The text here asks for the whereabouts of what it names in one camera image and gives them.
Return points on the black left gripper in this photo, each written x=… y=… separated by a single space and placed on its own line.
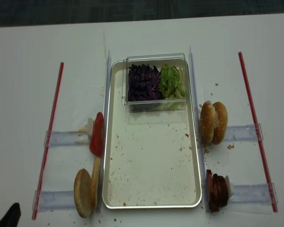
x=11 y=218

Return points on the bun slice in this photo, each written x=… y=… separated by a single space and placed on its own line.
x=94 y=182

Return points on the red tomato slices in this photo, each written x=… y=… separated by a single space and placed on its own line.
x=95 y=145

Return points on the dark red meat patties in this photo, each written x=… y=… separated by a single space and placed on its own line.
x=218 y=193

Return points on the shredded green lettuce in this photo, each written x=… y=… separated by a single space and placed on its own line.
x=172 y=82

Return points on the standing bun half left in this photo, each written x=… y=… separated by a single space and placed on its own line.
x=83 y=197

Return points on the red tape strip left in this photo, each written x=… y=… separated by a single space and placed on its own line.
x=39 y=187

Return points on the red tape strip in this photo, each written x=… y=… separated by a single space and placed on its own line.
x=39 y=187
x=260 y=143

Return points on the white holder block left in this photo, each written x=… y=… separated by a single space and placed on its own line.
x=89 y=127

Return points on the white rectangular metal tray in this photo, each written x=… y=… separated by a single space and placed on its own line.
x=151 y=158

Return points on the shredded purple cabbage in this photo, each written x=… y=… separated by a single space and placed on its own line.
x=143 y=83

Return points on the clear plastic salad container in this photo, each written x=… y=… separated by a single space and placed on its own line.
x=175 y=59

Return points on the sesame bun top left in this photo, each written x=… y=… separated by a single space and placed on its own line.
x=208 y=121

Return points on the sesame bun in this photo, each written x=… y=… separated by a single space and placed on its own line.
x=208 y=121
x=221 y=123

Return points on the sesame bun top right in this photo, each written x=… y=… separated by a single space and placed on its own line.
x=221 y=123

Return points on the red tape strip right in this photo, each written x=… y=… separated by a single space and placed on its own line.
x=260 y=143

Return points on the clear cross rail lower left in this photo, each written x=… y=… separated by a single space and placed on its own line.
x=50 y=200

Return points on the clear cross rail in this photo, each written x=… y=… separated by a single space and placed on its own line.
x=50 y=200
x=65 y=138
x=258 y=193
x=250 y=132

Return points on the clear cross rail upper left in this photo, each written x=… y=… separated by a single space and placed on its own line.
x=65 y=138

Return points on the clear acrylic rail left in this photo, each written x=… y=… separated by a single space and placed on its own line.
x=104 y=136

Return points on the clear acrylic rail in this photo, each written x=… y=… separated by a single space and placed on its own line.
x=195 y=105
x=104 y=136

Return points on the clear acrylic rail right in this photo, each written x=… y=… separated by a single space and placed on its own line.
x=195 y=105

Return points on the clear cross rail lower right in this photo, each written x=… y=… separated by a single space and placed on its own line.
x=258 y=193

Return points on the clear cross rail upper right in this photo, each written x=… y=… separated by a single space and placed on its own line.
x=250 y=132

